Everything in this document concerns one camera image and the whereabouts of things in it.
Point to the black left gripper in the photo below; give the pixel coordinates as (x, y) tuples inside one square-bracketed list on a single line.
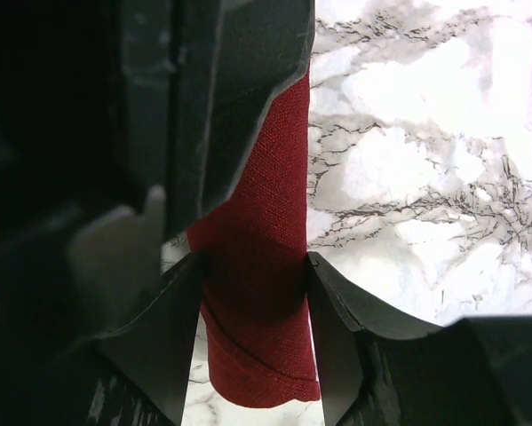
[(104, 109)]

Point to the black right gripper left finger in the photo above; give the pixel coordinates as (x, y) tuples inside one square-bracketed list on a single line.
[(136, 371)]

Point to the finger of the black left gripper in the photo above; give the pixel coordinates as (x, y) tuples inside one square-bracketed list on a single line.
[(237, 56)]

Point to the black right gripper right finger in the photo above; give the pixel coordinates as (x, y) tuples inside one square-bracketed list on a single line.
[(378, 365)]

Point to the red cloth napkin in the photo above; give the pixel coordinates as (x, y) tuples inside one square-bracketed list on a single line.
[(254, 306)]

